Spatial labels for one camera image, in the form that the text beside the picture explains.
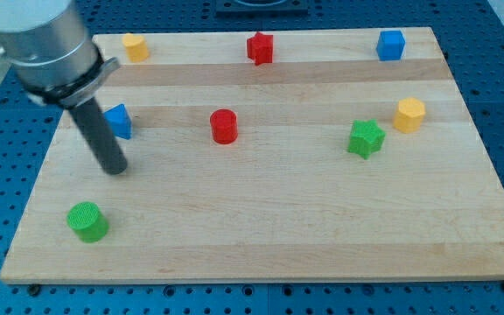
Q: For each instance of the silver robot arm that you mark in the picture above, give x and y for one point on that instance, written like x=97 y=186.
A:
x=52 y=52

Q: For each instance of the red star block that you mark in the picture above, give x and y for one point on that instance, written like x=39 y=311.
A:
x=260 y=48

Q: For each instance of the green star block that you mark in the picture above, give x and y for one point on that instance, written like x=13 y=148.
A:
x=365 y=138

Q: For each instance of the red cylinder block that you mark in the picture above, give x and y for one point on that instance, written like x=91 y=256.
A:
x=224 y=126

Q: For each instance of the wooden board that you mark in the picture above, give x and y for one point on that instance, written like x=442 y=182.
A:
x=285 y=202

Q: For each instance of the blue triangle block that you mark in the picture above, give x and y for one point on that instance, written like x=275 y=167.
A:
x=119 y=121

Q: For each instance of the yellow cylinder block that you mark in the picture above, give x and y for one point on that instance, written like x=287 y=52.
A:
x=135 y=46

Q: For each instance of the yellow hexagon block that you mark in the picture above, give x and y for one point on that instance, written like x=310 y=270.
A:
x=409 y=115

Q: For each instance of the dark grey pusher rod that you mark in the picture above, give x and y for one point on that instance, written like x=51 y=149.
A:
x=94 y=127

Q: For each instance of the green cylinder block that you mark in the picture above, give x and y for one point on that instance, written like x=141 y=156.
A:
x=86 y=220

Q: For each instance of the blue cube block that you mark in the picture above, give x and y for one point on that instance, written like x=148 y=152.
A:
x=390 y=45

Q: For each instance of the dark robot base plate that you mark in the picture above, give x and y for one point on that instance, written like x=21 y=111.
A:
x=231 y=7

